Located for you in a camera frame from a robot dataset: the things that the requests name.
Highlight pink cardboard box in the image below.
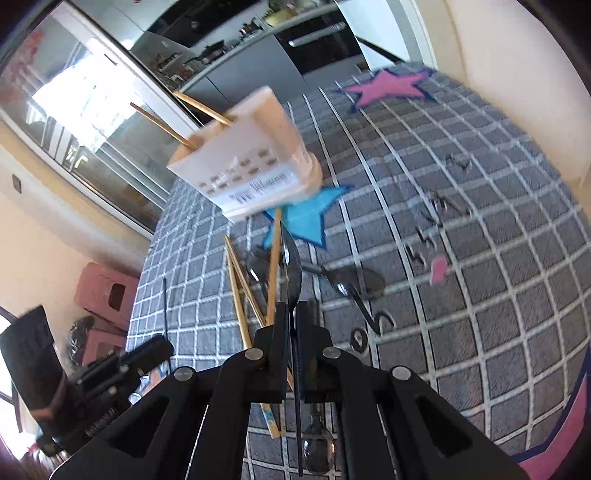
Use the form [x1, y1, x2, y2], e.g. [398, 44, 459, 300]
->
[76, 262, 140, 334]

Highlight grey grid blanket with stars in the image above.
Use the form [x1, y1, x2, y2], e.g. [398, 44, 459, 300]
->
[127, 67, 591, 480]

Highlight glass sliding door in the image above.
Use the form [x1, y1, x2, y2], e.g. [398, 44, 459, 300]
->
[0, 0, 206, 237]

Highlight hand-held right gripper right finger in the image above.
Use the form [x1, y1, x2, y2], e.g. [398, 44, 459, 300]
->
[294, 300, 531, 480]

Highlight wooden chopstick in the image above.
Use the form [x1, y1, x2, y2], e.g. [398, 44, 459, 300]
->
[228, 249, 269, 328]
[224, 235, 282, 438]
[173, 91, 234, 126]
[130, 102, 197, 151]
[265, 209, 284, 326]

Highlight beige plastic utensil holder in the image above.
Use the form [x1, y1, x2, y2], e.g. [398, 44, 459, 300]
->
[166, 85, 324, 223]

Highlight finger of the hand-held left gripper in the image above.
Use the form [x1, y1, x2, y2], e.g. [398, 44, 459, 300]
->
[119, 335, 175, 376]

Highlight black bag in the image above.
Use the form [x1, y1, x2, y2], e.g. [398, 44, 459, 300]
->
[64, 315, 95, 372]

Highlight wooden chopsticks and utensils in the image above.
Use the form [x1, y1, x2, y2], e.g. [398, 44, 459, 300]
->
[131, 0, 368, 118]

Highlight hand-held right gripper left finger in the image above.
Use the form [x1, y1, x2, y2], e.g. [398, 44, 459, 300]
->
[48, 300, 291, 480]

